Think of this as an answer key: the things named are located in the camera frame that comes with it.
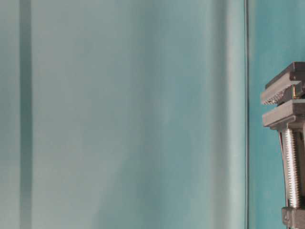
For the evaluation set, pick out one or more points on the silver vise screw handle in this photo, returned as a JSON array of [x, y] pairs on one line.
[[291, 168]]

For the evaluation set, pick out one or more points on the black cast iron vise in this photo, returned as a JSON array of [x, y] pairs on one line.
[[287, 92]]

